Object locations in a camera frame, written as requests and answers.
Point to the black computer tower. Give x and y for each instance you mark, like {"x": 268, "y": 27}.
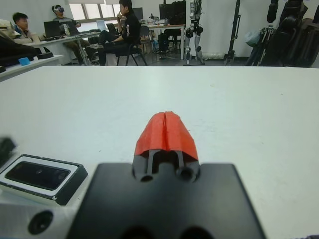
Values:
{"x": 163, "y": 42}

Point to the black round disc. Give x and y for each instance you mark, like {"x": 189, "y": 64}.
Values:
{"x": 45, "y": 56}

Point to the cream fabric bundle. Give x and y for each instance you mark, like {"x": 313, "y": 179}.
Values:
{"x": 5, "y": 27}

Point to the large black humanoid robot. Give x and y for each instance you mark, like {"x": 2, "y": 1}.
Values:
{"x": 291, "y": 30}

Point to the window with grey frame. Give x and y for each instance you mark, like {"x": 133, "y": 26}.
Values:
{"x": 77, "y": 11}

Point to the small black monitor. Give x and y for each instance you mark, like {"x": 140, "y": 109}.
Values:
{"x": 137, "y": 13}

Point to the black case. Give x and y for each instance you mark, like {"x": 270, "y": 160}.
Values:
{"x": 15, "y": 53}

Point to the black office chair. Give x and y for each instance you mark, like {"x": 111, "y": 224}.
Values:
{"x": 132, "y": 53}

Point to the dark open laptop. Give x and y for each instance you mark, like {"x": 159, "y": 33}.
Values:
{"x": 111, "y": 28}

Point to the black hoist stand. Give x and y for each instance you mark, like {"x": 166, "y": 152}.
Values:
{"x": 235, "y": 25}

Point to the silver humanoid robot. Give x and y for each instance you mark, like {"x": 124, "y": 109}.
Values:
{"x": 195, "y": 15}

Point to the silver open laptop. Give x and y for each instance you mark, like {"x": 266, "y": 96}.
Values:
{"x": 101, "y": 25}

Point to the black open laptop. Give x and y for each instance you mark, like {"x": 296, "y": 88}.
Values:
{"x": 52, "y": 28}

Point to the pale plastic bag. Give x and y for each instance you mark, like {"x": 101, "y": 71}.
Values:
{"x": 251, "y": 38}

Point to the white side table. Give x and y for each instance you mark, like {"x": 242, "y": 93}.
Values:
{"x": 37, "y": 63}

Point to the glossy black box lid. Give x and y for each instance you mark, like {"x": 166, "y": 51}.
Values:
{"x": 6, "y": 149}

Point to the white foam roll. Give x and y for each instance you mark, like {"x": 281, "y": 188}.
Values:
{"x": 214, "y": 56}

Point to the white desk with monitor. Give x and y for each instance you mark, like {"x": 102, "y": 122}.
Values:
{"x": 164, "y": 26}

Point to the blue cup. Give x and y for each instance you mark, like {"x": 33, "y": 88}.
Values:
{"x": 25, "y": 61}

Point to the person wearing VR headset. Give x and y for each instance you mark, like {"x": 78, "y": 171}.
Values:
{"x": 64, "y": 22}

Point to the white camera box base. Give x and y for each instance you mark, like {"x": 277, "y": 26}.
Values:
{"x": 37, "y": 195}

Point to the person in beige jacket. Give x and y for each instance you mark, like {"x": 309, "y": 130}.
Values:
{"x": 25, "y": 35}

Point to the long white desk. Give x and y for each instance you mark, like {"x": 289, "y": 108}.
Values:
{"x": 49, "y": 43}

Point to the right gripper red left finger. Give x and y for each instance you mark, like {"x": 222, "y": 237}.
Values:
{"x": 152, "y": 134}

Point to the person in black sweater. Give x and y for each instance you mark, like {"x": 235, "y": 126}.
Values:
{"x": 130, "y": 27}

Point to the black computer monitor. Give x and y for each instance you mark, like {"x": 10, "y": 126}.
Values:
{"x": 169, "y": 8}

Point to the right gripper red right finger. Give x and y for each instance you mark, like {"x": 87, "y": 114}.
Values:
{"x": 180, "y": 137}

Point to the black bag on desk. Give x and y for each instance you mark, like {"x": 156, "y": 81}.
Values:
{"x": 178, "y": 20}

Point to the folded black tripods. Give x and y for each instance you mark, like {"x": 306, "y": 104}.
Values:
{"x": 261, "y": 49}

